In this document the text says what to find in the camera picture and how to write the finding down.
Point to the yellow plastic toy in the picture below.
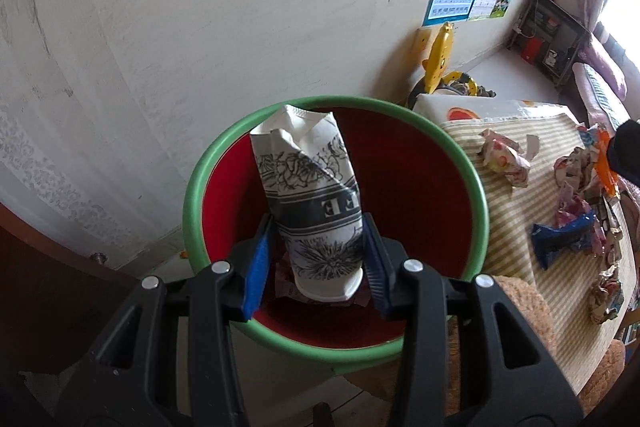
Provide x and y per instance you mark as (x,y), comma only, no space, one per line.
(437,57)

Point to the white floral print paper cup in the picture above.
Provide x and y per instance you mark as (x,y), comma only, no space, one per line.
(310,187)

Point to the blue snack wrapper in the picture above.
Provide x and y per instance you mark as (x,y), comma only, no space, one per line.
(555,237)

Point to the dark shelf unit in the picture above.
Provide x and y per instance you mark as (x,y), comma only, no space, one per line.
(555,37)

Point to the crumpled paper wrapper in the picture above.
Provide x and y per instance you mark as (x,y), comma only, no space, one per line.
(577,169)

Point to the metal door stop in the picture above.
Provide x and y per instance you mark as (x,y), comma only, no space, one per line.
(99,257)

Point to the brown fuzzy stool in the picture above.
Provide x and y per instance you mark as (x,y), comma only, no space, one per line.
(525,322)
(605,372)

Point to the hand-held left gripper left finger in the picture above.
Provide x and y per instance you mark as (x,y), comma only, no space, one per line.
(257,272)

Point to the shiny crumpled wrapper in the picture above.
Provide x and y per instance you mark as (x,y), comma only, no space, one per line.
(607,294)

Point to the red bin with green rim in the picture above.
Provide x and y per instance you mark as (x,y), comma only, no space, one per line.
(415,187)

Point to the floral crumpled wrapper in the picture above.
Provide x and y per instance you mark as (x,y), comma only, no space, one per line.
(505,159)

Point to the pink crumpled wrapper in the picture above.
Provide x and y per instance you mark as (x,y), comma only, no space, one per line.
(572,212)

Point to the pink sofa cushions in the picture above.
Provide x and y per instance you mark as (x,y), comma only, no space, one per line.
(607,77)

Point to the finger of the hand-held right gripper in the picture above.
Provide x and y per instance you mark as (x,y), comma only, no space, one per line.
(627,152)

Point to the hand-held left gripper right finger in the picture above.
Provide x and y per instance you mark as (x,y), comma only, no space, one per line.
(377,272)

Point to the red box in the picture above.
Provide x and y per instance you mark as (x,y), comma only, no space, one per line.
(531,51)

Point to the striped tablecloth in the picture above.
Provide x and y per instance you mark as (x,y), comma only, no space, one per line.
(505,232)

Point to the dark wooden furniture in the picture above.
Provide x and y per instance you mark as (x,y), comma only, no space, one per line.
(45,297)

